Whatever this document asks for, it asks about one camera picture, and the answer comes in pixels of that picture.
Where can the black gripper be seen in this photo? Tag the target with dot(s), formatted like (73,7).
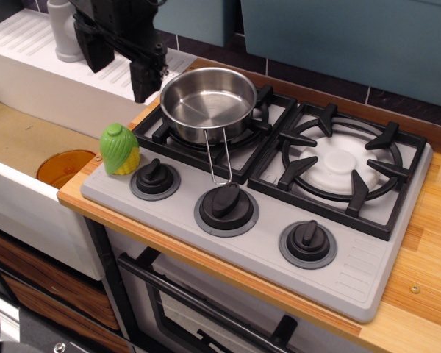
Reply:
(104,28)

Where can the green yellow toy corncob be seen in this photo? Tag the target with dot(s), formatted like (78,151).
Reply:
(119,149)

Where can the stainless steel pan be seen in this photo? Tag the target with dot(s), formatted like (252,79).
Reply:
(209,106)

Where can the black left stove knob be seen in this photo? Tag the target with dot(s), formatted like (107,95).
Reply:
(155,181)

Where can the black stove knob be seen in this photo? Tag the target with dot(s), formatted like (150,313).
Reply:
(155,181)
(226,211)
(308,245)

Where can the black middle stove knob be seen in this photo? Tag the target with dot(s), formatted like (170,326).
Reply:
(226,211)

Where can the black right stove knob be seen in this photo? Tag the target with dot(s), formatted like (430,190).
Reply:
(308,245)

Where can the grey toy stove top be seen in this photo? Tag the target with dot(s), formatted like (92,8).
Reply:
(352,284)

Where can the grey toy faucet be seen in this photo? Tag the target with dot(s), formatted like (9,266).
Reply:
(61,15)

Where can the white toy sink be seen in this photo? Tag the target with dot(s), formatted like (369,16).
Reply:
(48,106)

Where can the orange sink drain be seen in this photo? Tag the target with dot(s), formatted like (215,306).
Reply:
(60,168)

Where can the black left burner grate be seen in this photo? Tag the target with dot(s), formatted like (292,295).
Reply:
(242,153)

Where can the black burner grate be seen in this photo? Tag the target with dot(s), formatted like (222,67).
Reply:
(375,211)
(242,153)

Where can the upper wooden drawer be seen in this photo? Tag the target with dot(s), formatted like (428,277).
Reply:
(51,275)

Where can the wooden drawer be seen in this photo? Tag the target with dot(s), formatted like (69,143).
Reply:
(83,329)
(51,275)

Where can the lower wooden drawer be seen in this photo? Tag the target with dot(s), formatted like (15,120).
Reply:
(83,329)

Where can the black right burner grate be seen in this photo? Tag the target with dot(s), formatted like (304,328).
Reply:
(375,211)

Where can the oven door with handle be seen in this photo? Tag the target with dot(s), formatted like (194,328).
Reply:
(202,314)

